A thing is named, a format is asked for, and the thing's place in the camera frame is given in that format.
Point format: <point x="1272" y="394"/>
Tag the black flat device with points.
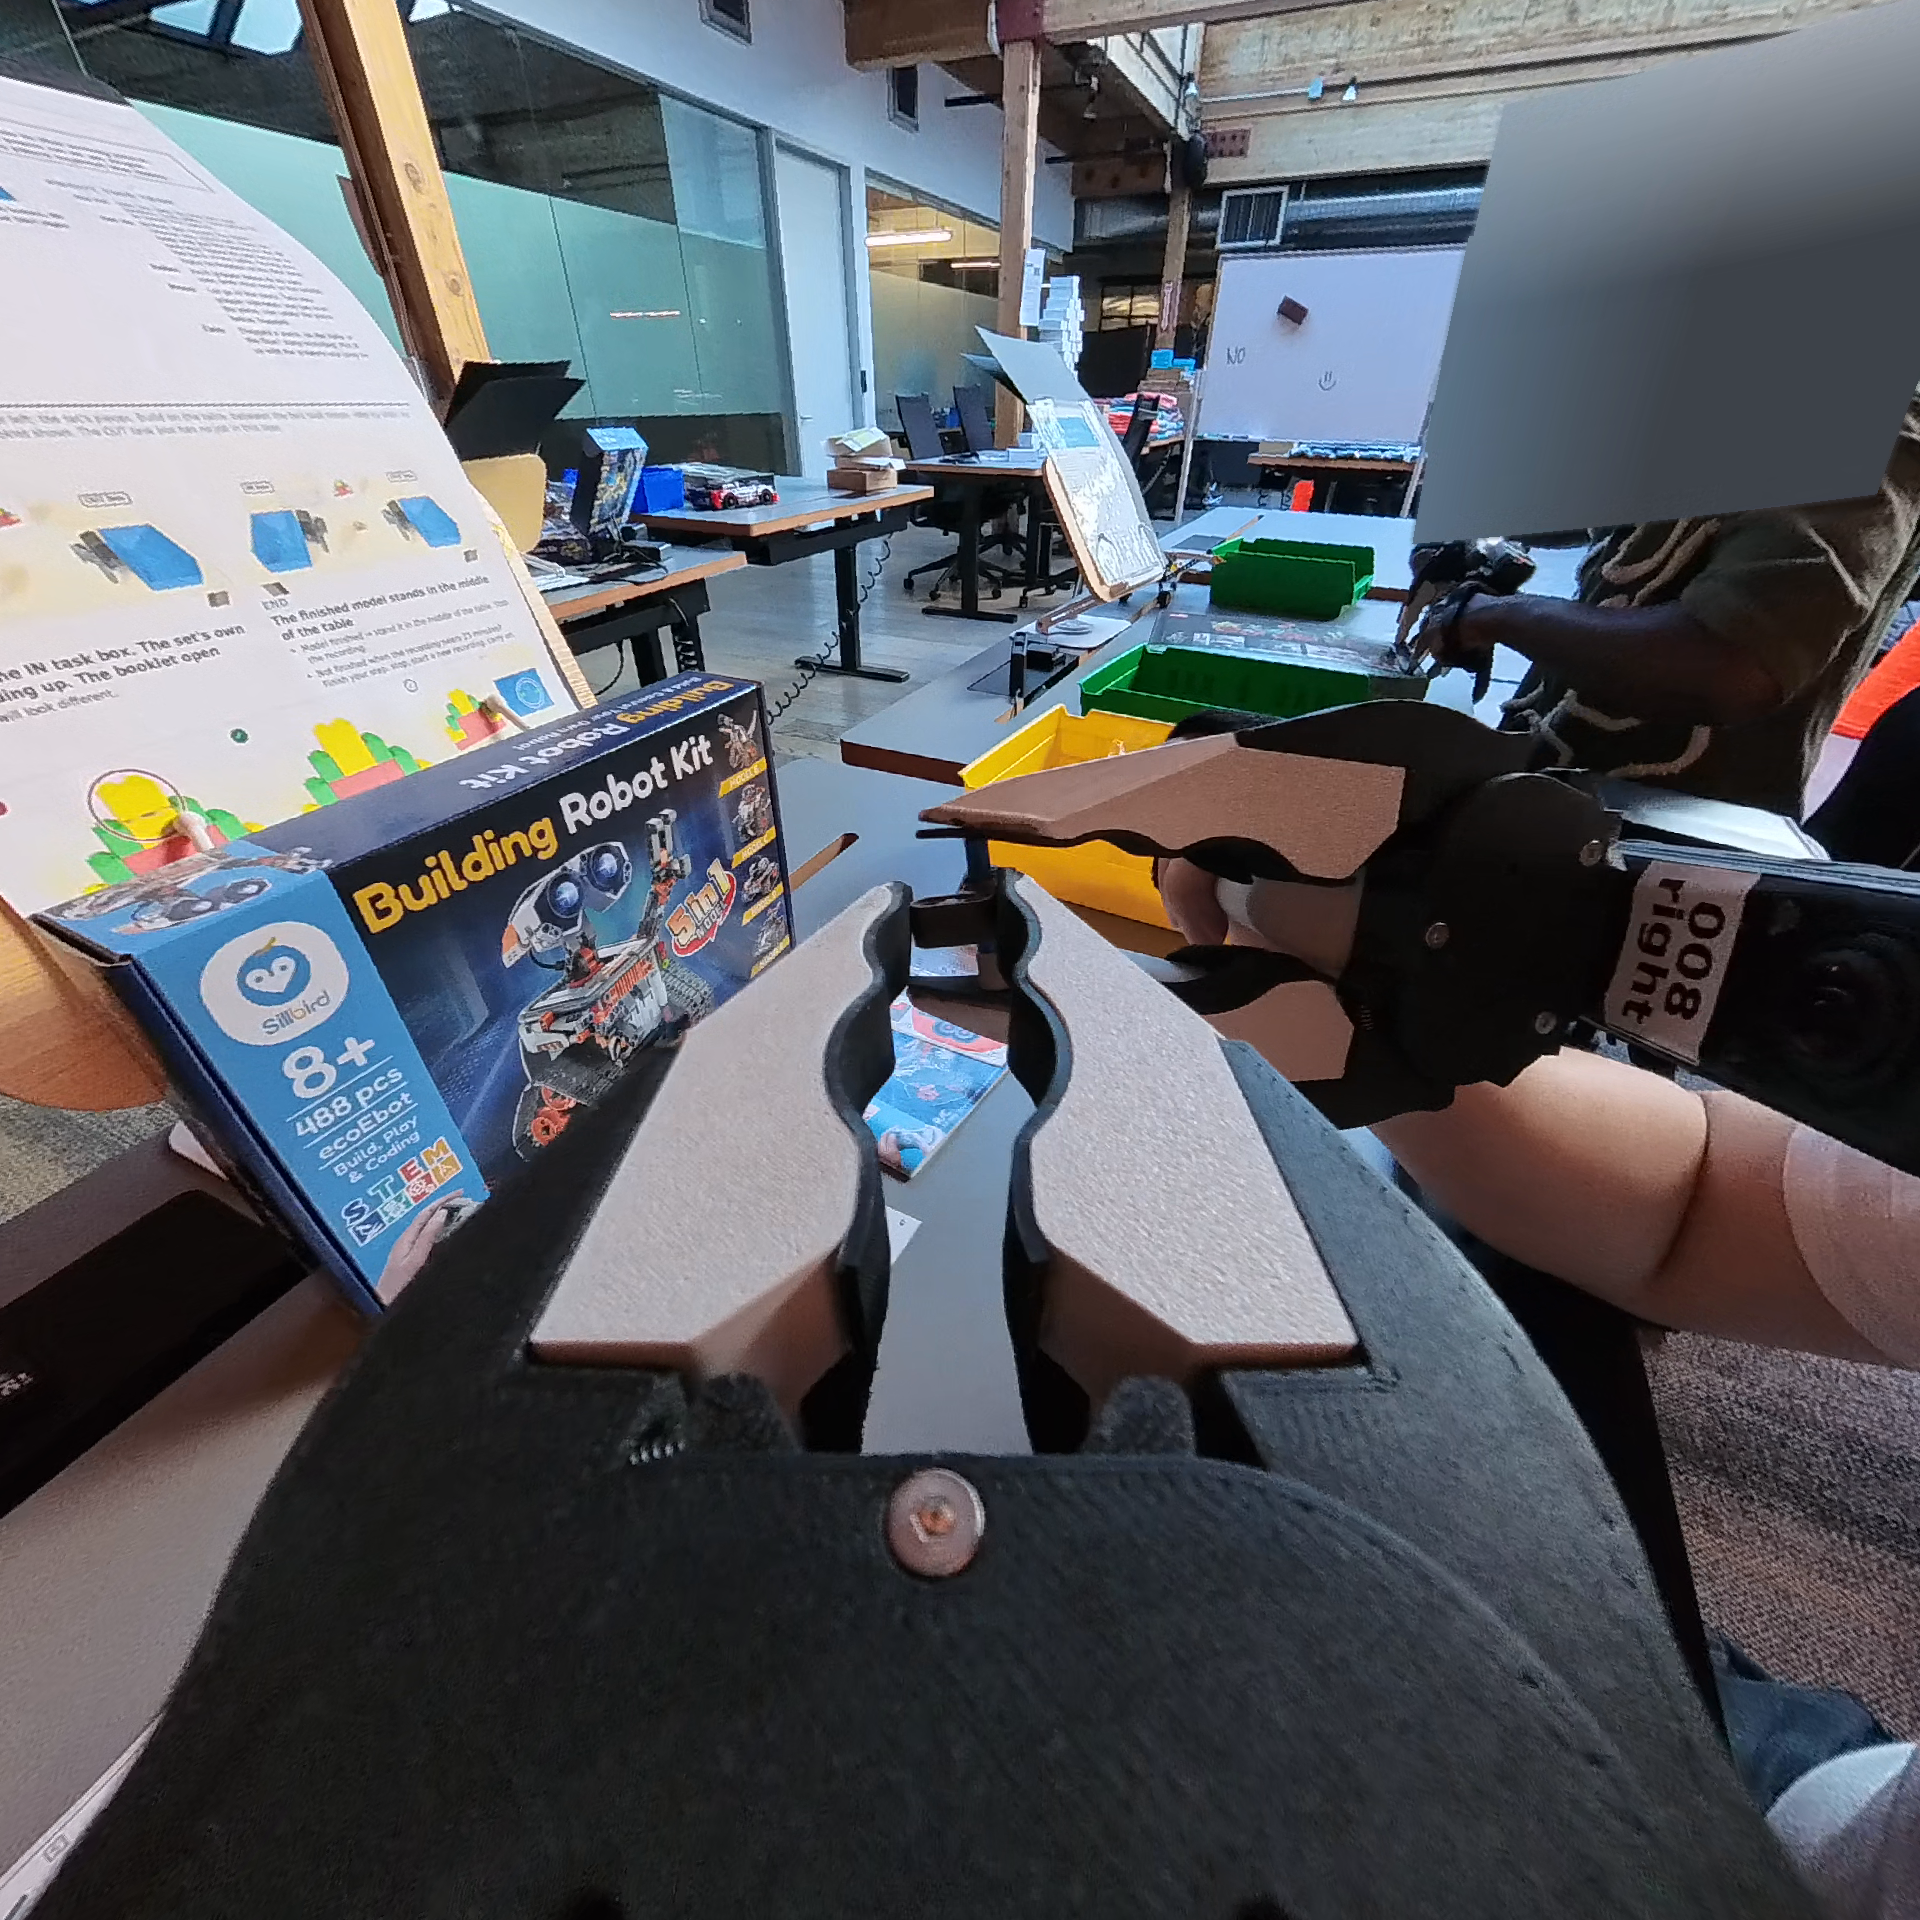
<point x="120" y="1321"/>

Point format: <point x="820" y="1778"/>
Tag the green plastic bin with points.
<point x="1291" y="579"/>
<point x="1141" y="682"/>

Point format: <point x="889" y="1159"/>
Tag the person's white shirt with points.
<point x="1862" y="1244"/>

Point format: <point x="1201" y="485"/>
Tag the grey holed building beam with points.
<point x="960" y="939"/>

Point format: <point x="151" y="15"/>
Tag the blue cover manual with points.
<point x="932" y="1110"/>

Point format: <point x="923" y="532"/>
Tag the person's right hand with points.
<point x="1291" y="1043"/>

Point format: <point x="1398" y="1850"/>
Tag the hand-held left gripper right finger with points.
<point x="1184" y="1202"/>

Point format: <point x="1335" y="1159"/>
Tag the wooden easel with sheet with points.
<point x="1103" y="503"/>

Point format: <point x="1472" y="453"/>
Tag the wooden post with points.
<point x="389" y="181"/>

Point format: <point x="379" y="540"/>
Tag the yellow plastic bin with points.
<point x="1049" y="764"/>

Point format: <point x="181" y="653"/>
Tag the grey office desk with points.
<point x="902" y="734"/>

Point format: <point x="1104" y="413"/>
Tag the blue robot kit box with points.
<point x="376" y="961"/>

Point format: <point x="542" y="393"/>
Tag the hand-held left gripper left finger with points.
<point x="705" y="1202"/>

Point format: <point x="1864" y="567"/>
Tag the whiteboard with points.
<point x="1319" y="346"/>

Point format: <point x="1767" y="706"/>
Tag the printed task instruction sheet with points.
<point x="225" y="451"/>

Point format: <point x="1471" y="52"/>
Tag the white toy car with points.
<point x="733" y="491"/>

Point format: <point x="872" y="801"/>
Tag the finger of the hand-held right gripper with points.
<point x="1201" y="803"/>

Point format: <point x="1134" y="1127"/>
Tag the small blue toy box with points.
<point x="613" y="481"/>

